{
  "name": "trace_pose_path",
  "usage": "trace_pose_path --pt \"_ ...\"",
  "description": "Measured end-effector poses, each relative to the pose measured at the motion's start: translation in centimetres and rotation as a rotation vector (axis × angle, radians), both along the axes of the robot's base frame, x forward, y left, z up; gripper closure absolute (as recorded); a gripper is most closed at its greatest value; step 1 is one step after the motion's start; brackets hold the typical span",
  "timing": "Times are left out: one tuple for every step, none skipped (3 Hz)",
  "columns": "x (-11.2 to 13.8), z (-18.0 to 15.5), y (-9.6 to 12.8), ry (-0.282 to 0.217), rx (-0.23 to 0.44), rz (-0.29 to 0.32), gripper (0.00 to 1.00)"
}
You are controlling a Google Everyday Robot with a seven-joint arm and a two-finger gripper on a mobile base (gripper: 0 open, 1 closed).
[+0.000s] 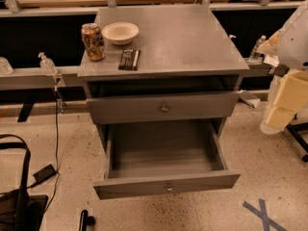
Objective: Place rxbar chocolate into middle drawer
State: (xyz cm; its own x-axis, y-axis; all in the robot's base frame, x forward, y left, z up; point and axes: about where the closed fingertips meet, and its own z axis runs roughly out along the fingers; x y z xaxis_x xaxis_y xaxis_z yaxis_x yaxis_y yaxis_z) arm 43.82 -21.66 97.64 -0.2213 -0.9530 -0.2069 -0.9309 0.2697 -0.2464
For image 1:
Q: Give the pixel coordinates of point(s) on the blue tape cross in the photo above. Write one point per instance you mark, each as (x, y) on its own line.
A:
(262, 214)

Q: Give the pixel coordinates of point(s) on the clear plastic water bottle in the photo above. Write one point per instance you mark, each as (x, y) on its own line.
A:
(255, 54)

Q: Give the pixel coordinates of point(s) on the clear hand sanitizer bottle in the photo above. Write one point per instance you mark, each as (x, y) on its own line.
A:
(47, 65)

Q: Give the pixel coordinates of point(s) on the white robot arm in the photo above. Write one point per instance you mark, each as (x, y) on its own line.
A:
(290, 43)

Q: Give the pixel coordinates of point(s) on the clear dome lid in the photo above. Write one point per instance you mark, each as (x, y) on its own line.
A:
(5, 66)

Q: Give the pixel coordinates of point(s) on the closed top drawer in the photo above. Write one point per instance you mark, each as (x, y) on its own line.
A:
(143, 108)

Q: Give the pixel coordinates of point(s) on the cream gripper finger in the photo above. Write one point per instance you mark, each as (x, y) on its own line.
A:
(287, 95)

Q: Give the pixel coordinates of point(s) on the black power adapter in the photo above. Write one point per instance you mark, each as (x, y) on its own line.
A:
(44, 173)

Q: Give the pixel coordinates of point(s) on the open middle drawer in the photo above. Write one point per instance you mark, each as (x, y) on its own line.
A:
(151, 158)

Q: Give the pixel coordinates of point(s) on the orange patterned soda can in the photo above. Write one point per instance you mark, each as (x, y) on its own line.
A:
(93, 41)

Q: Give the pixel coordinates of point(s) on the grey drawer cabinet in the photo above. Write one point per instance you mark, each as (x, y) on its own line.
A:
(183, 48)

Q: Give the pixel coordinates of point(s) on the black handle on floor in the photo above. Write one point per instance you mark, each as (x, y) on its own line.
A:
(87, 222)

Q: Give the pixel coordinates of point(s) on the white paper under cabinet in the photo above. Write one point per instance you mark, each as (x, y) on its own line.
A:
(250, 99)

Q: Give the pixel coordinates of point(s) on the white ceramic bowl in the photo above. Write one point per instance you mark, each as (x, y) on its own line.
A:
(120, 33)

